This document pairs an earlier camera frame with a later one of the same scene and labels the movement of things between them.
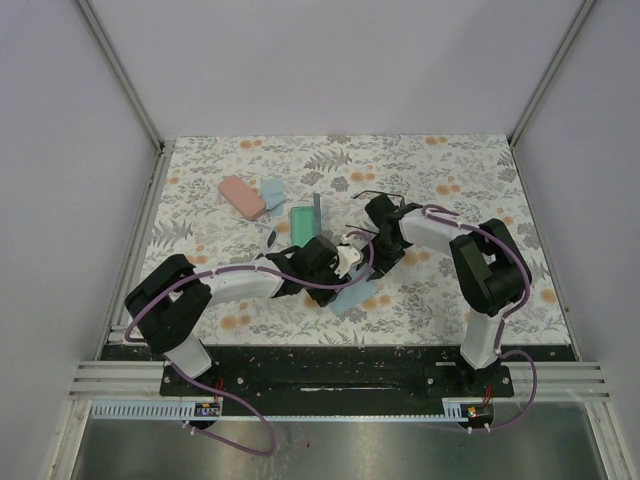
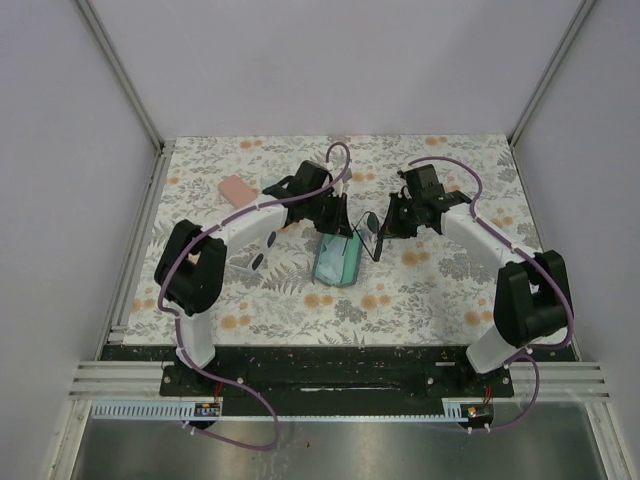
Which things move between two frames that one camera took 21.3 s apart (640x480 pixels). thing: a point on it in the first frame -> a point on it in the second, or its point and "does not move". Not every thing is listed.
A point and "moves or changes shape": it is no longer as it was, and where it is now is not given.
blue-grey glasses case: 306,222 moves or changes shape
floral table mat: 241,200 does not move
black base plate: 336,379 does not move
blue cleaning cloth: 357,293 moves or changes shape
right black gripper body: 383,255 -> 408,218
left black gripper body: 328,276 -> 326,211
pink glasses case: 242,197 does not move
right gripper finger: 375,275 -> 390,228
